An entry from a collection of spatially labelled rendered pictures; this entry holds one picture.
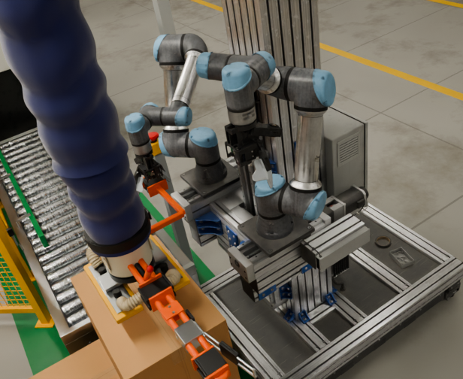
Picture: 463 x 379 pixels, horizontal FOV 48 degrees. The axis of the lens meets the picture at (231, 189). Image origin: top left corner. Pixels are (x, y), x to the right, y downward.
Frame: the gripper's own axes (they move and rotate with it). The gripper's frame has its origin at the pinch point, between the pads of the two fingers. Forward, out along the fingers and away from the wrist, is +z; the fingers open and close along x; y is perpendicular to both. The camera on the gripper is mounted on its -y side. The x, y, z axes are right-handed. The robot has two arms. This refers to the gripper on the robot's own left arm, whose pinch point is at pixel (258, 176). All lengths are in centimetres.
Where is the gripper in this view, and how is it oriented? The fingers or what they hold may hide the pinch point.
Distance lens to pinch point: 153.1
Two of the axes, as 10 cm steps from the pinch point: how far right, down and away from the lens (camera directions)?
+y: -8.3, 4.3, -3.6
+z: 1.5, 7.9, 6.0
